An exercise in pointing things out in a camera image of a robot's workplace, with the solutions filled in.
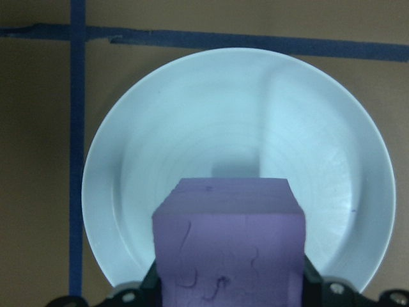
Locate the light blue plate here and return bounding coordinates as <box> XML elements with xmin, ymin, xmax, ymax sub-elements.
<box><xmin>81</xmin><ymin>47</ymin><xmax>397</xmax><ymax>295</ymax></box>

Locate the purple foam block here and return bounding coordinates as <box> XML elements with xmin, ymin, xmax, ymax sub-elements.
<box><xmin>151</xmin><ymin>177</ymin><xmax>307</xmax><ymax>307</ymax></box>

